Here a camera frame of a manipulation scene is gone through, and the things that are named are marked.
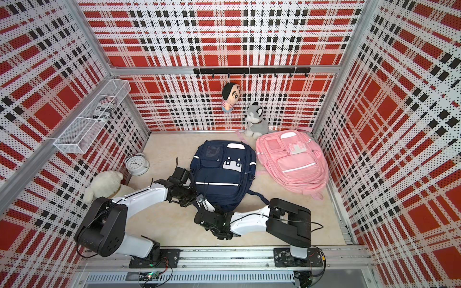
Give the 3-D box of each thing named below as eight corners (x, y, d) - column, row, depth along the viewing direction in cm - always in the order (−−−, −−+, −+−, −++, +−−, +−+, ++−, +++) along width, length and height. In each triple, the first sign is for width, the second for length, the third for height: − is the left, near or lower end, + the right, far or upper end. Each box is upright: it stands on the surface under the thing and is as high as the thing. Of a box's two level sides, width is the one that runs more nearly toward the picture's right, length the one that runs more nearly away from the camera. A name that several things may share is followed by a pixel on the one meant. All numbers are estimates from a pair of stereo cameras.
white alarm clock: (131, 179, 101) (127, 175, 97) (128, 163, 108) (124, 158, 104) (151, 171, 104) (148, 167, 100) (147, 156, 111) (144, 151, 107)
